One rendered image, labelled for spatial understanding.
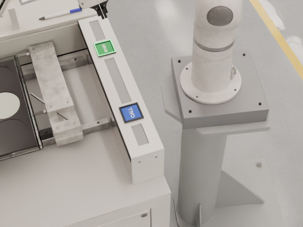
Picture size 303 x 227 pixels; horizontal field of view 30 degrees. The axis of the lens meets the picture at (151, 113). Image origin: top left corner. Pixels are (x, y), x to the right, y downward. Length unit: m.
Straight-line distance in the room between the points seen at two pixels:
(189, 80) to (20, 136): 0.54
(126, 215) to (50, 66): 0.54
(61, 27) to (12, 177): 0.51
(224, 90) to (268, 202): 0.92
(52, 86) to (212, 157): 0.62
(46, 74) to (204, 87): 0.49
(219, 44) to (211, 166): 0.60
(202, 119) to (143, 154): 0.27
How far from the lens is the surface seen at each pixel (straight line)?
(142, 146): 1.51
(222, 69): 1.65
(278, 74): 2.99
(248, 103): 1.72
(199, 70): 1.67
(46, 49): 1.84
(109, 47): 1.73
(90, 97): 1.80
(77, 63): 1.87
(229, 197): 2.42
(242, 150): 2.68
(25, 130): 1.66
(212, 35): 1.55
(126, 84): 1.64
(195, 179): 2.12
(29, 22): 1.85
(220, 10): 1.41
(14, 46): 1.86
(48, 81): 1.78
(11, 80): 1.78
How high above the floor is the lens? 2.22
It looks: 53 degrees down
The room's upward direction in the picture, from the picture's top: 1 degrees counter-clockwise
